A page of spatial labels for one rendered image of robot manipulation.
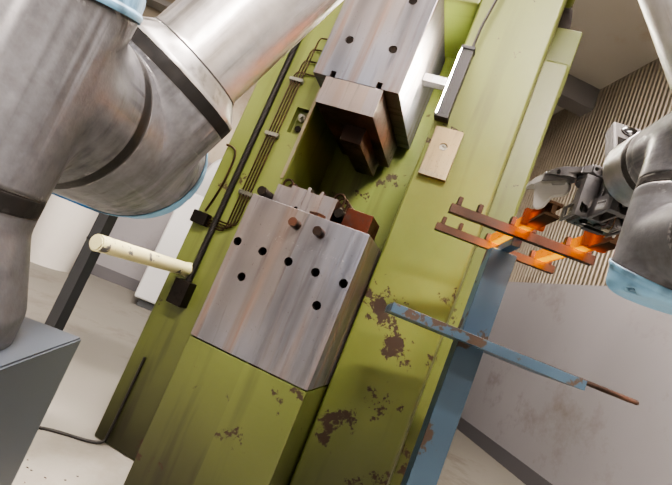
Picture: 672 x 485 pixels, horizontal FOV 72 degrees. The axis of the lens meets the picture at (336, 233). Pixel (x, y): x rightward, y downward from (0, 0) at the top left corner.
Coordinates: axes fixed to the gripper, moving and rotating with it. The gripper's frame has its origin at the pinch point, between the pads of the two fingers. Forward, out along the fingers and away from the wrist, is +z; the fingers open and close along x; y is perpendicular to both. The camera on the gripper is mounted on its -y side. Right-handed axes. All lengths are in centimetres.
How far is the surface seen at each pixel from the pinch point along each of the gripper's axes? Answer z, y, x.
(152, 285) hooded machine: 329, 80, -207
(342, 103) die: 58, -27, -55
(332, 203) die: 56, 4, -45
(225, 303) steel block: 53, 43, -62
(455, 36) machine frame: 87, -80, -31
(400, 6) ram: 57, -64, -50
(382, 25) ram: 57, -56, -53
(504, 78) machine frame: 63, -56, -11
